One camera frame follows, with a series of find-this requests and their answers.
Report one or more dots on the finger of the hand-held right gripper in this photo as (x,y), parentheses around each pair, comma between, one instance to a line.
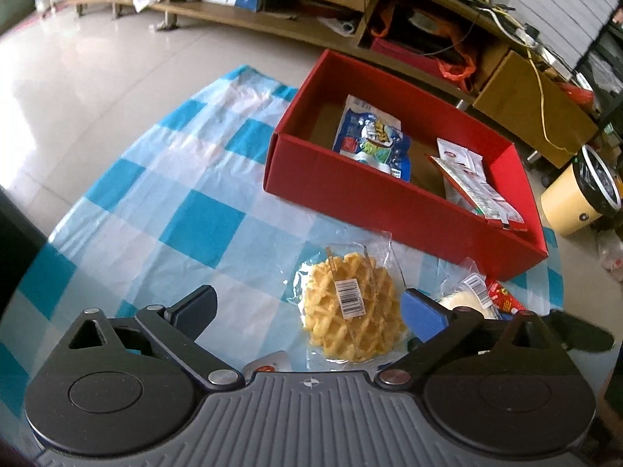
(584,335)

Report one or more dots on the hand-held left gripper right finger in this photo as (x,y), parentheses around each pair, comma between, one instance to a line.
(423,314)

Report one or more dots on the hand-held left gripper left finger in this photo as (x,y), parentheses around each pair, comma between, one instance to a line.
(197,304)

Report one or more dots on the waffle packet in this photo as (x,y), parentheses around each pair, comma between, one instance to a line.
(340,311)

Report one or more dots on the red white snack packet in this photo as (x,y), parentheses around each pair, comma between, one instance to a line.
(477,194)

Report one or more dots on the red cardboard box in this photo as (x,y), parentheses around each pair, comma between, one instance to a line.
(340,189)

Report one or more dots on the white green snack packet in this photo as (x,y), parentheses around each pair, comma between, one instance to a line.
(455,153)

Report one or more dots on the blue snack packet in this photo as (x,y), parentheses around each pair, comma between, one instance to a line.
(370,136)

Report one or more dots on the white cake packet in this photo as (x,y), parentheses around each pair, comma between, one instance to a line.
(460,299)

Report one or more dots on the blue white checkered tablecloth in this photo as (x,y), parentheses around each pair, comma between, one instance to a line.
(194,224)

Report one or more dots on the clear plastic bag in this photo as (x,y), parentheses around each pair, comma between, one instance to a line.
(613,253)

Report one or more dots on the yellow trash bin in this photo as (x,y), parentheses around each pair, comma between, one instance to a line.
(564,204)

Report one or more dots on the black chair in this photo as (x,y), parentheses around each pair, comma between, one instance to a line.
(19,248)

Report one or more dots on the wooden TV stand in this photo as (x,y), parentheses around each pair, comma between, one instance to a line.
(525,97)

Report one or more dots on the red plastic bag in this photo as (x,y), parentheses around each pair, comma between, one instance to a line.
(579,92)

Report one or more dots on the orange plastic bag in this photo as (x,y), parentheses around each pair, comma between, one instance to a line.
(457,70)

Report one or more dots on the black shelf rack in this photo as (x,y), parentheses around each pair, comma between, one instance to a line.
(608,58)

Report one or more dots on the white power strip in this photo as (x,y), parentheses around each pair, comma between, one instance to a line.
(521,31)

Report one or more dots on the stack of white boxes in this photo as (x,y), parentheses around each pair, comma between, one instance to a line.
(559,5)

